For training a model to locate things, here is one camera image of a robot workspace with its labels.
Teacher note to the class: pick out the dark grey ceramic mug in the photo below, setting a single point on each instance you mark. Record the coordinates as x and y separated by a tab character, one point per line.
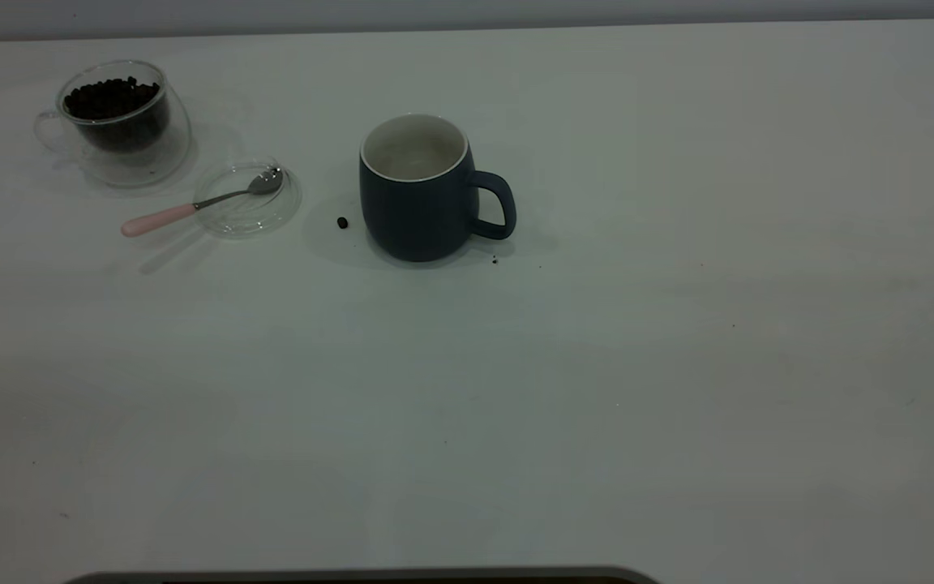
414	215

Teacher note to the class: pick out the pile of coffee beans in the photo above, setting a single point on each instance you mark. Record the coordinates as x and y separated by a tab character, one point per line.
114	105

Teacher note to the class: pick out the clear double-wall glass cup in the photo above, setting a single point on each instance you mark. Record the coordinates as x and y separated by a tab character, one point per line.
167	150

